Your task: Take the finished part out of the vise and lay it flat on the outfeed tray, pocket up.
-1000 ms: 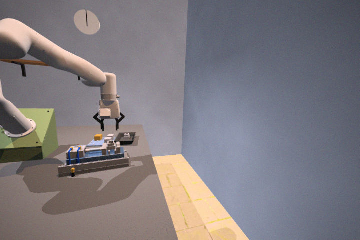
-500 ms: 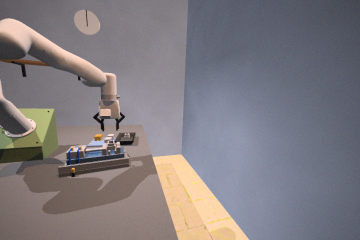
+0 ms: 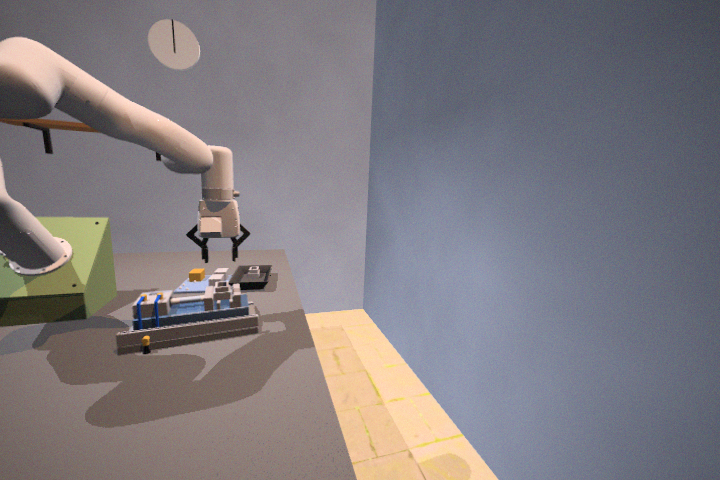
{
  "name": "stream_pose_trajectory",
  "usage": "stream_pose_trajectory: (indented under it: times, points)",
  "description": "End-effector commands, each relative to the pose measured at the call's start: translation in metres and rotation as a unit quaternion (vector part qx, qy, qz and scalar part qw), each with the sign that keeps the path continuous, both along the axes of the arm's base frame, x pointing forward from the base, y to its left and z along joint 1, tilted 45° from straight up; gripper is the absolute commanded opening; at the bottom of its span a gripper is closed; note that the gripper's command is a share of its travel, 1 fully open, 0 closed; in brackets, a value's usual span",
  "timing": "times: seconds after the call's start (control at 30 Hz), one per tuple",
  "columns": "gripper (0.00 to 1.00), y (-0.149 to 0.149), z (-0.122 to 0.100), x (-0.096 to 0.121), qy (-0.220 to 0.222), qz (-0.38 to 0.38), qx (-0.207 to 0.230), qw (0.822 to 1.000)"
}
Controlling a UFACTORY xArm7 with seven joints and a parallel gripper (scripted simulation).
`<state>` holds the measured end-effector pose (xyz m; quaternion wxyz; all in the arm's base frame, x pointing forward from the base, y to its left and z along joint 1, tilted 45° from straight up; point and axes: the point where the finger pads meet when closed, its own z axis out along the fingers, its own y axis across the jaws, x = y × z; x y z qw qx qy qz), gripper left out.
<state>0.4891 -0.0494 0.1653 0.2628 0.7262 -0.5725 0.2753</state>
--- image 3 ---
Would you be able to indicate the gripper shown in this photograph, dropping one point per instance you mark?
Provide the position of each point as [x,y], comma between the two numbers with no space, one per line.
[231,227]

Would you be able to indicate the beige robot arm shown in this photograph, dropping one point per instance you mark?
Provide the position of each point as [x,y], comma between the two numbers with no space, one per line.
[33,79]

